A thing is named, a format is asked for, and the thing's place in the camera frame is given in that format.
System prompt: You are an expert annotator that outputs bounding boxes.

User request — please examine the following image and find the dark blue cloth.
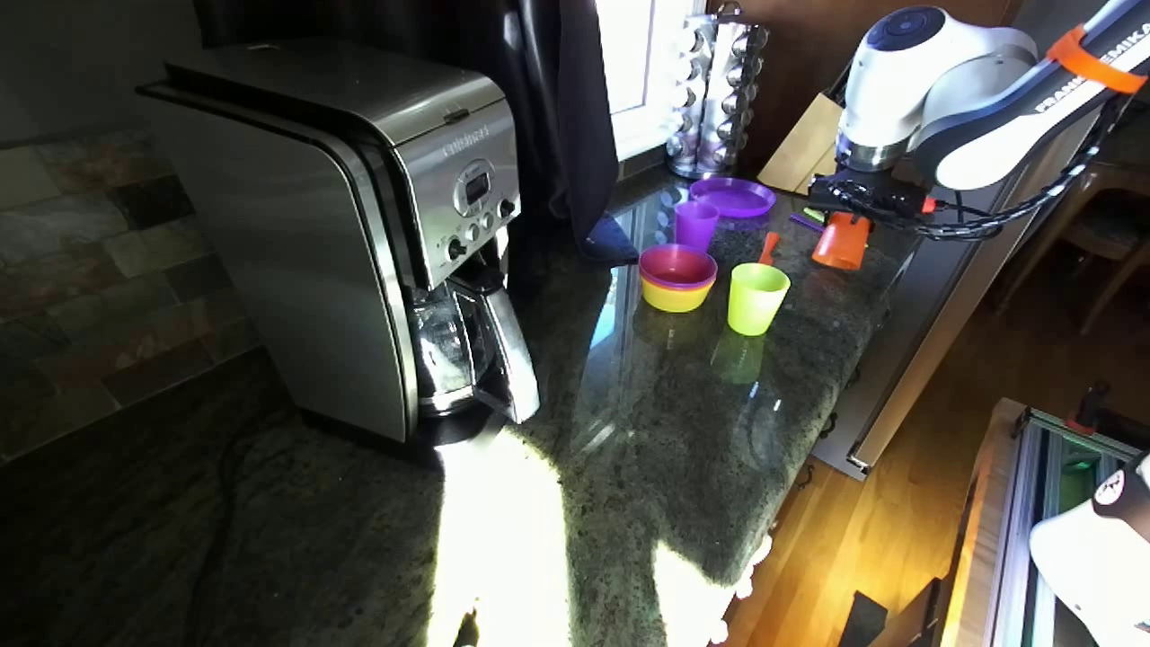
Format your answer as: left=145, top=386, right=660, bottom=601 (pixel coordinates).
left=582, top=209, right=643, bottom=271

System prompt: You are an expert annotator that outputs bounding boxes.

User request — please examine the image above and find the purple plastic plate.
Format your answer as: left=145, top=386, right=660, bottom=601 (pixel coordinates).
left=686, top=172, right=781, bottom=228

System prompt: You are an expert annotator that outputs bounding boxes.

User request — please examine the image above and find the orange plastic cup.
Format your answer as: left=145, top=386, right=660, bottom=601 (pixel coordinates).
left=808, top=214, right=877, bottom=276

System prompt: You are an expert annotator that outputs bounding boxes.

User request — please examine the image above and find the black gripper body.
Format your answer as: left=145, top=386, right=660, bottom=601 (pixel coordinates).
left=813, top=166, right=932, bottom=232

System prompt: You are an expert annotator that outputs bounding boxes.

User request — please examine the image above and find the yellow plastic bowl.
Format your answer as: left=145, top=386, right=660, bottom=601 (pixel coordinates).
left=640, top=286, right=719, bottom=320

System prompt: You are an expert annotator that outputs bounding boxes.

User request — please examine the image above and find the small purple plastic cup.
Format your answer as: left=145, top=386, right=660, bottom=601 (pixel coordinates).
left=667, top=198, right=722, bottom=256

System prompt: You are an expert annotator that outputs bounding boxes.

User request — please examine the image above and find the green plastic cup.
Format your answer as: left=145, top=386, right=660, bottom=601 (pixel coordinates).
left=722, top=258, right=795, bottom=343

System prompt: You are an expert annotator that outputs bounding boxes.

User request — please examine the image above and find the stainless steel coffee maker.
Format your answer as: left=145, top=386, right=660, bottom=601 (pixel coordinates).
left=132, top=37, right=546, bottom=451

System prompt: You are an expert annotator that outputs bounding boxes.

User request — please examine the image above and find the orange cable clip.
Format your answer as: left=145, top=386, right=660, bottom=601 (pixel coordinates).
left=1041, top=25, right=1150, bottom=101

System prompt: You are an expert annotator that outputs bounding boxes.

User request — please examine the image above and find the metal framed glass panel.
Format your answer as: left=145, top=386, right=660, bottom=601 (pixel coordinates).
left=934, top=396, right=1150, bottom=647

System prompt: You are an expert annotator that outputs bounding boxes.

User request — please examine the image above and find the wooden chair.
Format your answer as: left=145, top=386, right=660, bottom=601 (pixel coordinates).
left=1052, top=156, right=1150, bottom=340

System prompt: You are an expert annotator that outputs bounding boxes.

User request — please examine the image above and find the window with white frame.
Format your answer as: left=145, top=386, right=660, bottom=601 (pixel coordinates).
left=590, top=0, right=713, bottom=166

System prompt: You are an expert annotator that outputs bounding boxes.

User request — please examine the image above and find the wooden knife block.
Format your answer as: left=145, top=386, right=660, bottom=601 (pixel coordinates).
left=753, top=90, right=849, bottom=198

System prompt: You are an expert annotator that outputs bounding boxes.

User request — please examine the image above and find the black floor vent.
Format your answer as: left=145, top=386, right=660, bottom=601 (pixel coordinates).
left=835, top=586, right=896, bottom=647

